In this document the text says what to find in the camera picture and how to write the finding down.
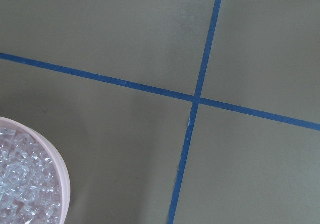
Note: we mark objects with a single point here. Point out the clear ice cube pile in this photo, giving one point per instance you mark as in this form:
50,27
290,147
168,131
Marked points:
25,176

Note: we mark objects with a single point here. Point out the pink plastic bowl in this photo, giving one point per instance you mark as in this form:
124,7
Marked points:
62,174

